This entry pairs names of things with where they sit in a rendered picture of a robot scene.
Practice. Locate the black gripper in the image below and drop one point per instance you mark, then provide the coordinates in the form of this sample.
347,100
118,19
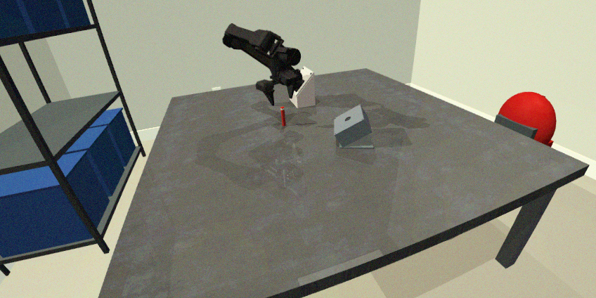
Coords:
267,85

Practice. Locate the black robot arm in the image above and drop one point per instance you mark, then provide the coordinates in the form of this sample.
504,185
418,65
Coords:
258,43

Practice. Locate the grey sloped panel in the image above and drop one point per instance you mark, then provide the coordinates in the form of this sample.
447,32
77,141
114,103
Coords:
352,129

